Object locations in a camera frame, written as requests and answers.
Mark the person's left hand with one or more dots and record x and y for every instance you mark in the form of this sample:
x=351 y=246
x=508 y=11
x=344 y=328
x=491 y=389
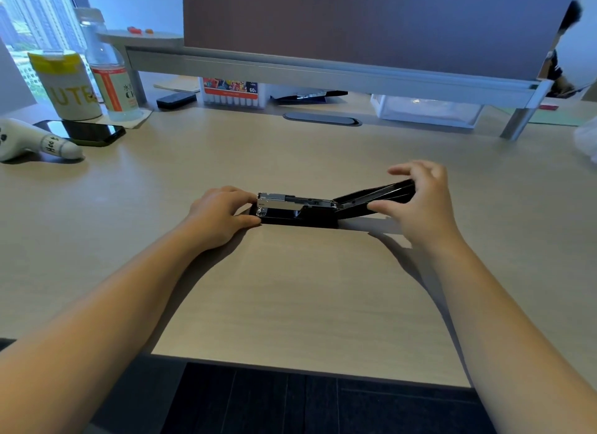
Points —
x=217 y=219

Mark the person's right hand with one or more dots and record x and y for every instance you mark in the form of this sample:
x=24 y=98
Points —
x=426 y=210

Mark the black stapler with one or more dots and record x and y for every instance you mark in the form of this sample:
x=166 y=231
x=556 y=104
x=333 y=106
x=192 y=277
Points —
x=308 y=210

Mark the person's right forearm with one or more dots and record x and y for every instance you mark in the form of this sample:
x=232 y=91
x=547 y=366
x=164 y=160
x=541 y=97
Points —
x=513 y=336

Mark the person's left forearm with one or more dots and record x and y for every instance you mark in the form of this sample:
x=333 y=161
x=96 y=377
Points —
x=102 y=326

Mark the clear plastic storage box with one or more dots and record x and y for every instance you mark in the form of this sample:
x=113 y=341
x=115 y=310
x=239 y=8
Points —
x=424 y=112

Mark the small black box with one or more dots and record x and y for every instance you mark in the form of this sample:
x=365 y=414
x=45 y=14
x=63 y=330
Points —
x=176 y=100

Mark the red and white marker box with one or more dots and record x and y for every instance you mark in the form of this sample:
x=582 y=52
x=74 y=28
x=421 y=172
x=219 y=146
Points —
x=231 y=93

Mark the beige paper sheet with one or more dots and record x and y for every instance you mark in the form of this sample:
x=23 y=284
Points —
x=179 y=85

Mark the black pens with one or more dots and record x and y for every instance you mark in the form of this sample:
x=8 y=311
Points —
x=308 y=96

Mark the black smartphone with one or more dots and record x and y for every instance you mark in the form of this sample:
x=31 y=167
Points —
x=88 y=131

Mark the green paper sheet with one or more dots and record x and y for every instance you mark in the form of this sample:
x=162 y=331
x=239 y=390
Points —
x=555 y=117

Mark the small red card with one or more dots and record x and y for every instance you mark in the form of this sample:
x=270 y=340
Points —
x=549 y=107

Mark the clear plastic water bottle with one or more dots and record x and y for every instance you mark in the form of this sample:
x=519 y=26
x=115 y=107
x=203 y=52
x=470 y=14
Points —
x=114 y=84

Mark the white plastic bag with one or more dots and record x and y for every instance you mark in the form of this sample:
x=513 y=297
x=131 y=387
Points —
x=588 y=140

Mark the round white shelf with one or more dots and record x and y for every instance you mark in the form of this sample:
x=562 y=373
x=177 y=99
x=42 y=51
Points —
x=149 y=39

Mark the brown partition panel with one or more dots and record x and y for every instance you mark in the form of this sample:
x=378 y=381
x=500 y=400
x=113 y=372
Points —
x=373 y=23

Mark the white cup with yellow lid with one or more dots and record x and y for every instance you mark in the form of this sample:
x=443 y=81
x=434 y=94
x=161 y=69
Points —
x=65 y=88

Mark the white handheld controller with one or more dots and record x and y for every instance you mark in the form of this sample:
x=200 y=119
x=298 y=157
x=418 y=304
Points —
x=28 y=140

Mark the small red object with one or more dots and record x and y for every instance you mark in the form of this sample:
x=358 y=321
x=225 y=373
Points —
x=134 y=30

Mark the window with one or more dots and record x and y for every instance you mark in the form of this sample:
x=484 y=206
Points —
x=37 y=18

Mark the grey shelf post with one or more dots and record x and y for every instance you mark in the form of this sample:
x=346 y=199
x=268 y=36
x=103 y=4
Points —
x=138 y=88

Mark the grey metal partition frame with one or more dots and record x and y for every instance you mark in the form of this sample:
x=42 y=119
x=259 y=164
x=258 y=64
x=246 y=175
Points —
x=326 y=72

